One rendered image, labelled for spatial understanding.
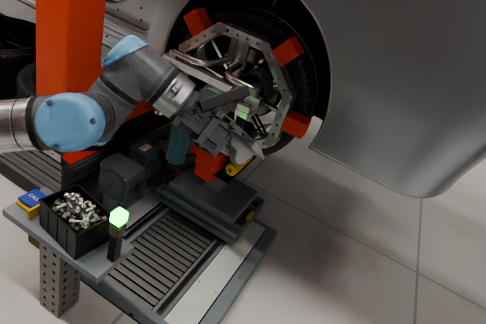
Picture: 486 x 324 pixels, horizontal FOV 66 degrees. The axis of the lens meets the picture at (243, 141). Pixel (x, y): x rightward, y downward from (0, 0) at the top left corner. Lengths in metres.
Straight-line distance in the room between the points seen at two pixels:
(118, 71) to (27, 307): 1.25
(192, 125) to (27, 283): 1.27
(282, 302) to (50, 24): 1.54
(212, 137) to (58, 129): 0.29
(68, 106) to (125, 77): 0.16
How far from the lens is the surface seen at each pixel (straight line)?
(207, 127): 0.76
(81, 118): 0.62
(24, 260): 1.94
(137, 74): 0.74
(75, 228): 1.30
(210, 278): 1.83
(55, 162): 1.90
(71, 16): 1.42
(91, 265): 1.33
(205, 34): 1.57
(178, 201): 2.01
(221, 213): 1.93
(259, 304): 1.92
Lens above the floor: 1.49
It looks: 30 degrees down
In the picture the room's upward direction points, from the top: 18 degrees clockwise
